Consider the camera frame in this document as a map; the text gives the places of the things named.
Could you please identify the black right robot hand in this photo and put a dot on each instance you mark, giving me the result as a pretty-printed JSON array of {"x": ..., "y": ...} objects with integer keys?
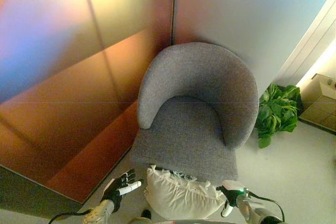
[{"x": 231, "y": 195}]

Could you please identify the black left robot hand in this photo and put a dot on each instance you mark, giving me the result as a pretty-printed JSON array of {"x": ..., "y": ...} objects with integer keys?
[{"x": 116, "y": 189}]

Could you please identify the white fringed pillow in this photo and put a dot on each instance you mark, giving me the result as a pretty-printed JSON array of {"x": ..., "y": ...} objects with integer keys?
[{"x": 181, "y": 197}]

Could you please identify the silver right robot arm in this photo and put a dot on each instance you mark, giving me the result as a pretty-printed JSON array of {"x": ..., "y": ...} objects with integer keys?
[{"x": 254, "y": 212}]

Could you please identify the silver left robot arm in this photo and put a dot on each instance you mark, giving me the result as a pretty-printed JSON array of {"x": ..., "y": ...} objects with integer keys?
[{"x": 97, "y": 213}]

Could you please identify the black left robot foot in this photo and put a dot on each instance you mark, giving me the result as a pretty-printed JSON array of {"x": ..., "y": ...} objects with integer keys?
[{"x": 146, "y": 214}]

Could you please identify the silver left robot leg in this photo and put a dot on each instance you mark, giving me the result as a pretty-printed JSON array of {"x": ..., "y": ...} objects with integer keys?
[{"x": 140, "y": 221}]

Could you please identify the green leafy potted plant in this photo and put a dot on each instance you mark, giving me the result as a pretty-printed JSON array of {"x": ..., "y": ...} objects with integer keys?
[{"x": 277, "y": 113}]

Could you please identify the grey fabric tub armchair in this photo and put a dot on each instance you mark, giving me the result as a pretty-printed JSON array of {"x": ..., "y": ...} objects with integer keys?
[{"x": 194, "y": 108}]

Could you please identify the white sink basin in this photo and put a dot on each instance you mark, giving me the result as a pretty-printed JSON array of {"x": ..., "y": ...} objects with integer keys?
[{"x": 328, "y": 87}]

